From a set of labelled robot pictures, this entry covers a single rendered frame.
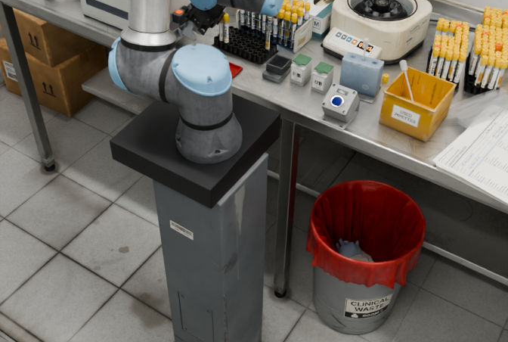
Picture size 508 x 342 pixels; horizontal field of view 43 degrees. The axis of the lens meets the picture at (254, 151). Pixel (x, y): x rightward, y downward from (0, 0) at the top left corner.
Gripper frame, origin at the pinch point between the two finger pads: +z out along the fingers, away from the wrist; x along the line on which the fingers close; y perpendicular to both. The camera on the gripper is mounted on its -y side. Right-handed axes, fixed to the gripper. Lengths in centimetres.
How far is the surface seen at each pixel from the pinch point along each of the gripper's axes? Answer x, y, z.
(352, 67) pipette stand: 6, 42, -29
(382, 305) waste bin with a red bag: -1, 102, 27
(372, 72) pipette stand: 7, 47, -31
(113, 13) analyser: -4.1, -19.3, 10.5
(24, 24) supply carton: 26, -70, 96
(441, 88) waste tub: 12, 62, -39
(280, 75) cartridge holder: 1.3, 29.7, -13.3
